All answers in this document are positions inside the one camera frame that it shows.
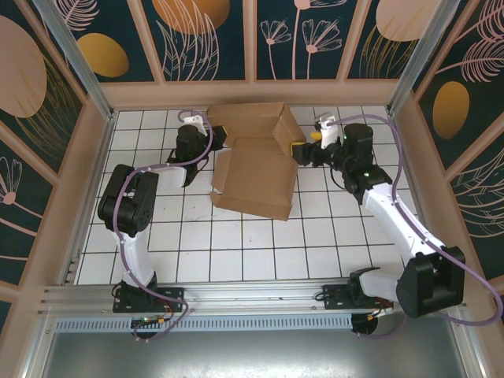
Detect brown cardboard box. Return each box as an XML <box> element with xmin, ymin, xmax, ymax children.
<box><xmin>206</xmin><ymin>102</ymin><xmax>307</xmax><ymax>221</ymax></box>

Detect dark panel orange circle leaves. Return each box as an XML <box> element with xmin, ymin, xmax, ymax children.
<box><xmin>140</xmin><ymin>0</ymin><xmax>253</xmax><ymax>83</ymax></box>

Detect dark panel with pink flowers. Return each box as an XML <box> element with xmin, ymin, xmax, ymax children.
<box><xmin>255</xmin><ymin>0</ymin><xmax>365</xmax><ymax>82</ymax></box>

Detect dark panel with pink circle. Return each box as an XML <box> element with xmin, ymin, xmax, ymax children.
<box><xmin>345</xmin><ymin>0</ymin><xmax>438</xmax><ymax>82</ymax></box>

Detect dark panel with orange oval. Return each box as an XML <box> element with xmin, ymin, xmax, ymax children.
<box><xmin>50</xmin><ymin>0</ymin><xmax>165</xmax><ymax>84</ymax></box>

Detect dark panel orange oval feathers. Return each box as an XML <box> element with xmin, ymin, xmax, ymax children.
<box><xmin>413</xmin><ymin>0</ymin><xmax>504</xmax><ymax>172</ymax></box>

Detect dark panel pink feather leaves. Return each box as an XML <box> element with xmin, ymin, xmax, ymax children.
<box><xmin>448</xmin><ymin>147</ymin><xmax>504</xmax><ymax>281</ymax></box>

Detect dark panel pink oval gold-lines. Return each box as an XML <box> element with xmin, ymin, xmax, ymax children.
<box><xmin>0</xmin><ymin>0</ymin><xmax>88</xmax><ymax>178</ymax></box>

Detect dark panel single pink flower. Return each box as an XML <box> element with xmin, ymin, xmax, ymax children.
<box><xmin>0</xmin><ymin>137</ymin><xmax>56</xmax><ymax>287</ymax></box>

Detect grey metal sheet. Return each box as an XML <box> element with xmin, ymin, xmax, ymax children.
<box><xmin>39</xmin><ymin>330</ymin><xmax>480</xmax><ymax>378</ymax></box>

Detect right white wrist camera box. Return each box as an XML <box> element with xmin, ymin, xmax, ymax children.
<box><xmin>313</xmin><ymin>113</ymin><xmax>339</xmax><ymax>150</ymax></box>

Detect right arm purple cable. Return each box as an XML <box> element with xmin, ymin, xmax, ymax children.
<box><xmin>329</xmin><ymin>113</ymin><xmax>504</xmax><ymax>340</ymax></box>

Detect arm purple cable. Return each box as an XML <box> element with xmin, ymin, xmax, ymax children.
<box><xmin>329</xmin><ymin>113</ymin><xmax>504</xmax><ymax>340</ymax></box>
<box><xmin>111</xmin><ymin>109</ymin><xmax>216</xmax><ymax>343</ymax></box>

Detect aluminium corner post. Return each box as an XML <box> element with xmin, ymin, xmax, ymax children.
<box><xmin>33</xmin><ymin>0</ymin><xmax>117</xmax><ymax>121</ymax></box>
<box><xmin>386</xmin><ymin>0</ymin><xmax>460</xmax><ymax>115</ymax></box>

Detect aluminium side rail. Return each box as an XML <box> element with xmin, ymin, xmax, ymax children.
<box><xmin>387</xmin><ymin>109</ymin><xmax>448</xmax><ymax>281</ymax></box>
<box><xmin>58</xmin><ymin>111</ymin><xmax>118</xmax><ymax>285</ymax></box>

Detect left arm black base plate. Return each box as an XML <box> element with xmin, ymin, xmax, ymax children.
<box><xmin>113</xmin><ymin>286</ymin><xmax>186</xmax><ymax>314</ymax></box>

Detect long aluminium mounting rail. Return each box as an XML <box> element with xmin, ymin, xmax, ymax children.
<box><xmin>37</xmin><ymin>279</ymin><xmax>468</xmax><ymax>316</ymax></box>

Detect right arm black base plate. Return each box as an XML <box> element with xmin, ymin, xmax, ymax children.
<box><xmin>321</xmin><ymin>283</ymin><xmax>394</xmax><ymax>312</ymax></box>

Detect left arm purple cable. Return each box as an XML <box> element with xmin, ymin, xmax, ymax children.
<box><xmin>111</xmin><ymin>109</ymin><xmax>216</xmax><ymax>343</ymax></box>

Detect small circuit board with wires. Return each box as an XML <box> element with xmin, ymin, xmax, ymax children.
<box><xmin>132</xmin><ymin>314</ymin><xmax>169</xmax><ymax>328</ymax></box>

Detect slotted grey cable duct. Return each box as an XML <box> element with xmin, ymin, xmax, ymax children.
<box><xmin>53</xmin><ymin>314</ymin><xmax>354</xmax><ymax>332</ymax></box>

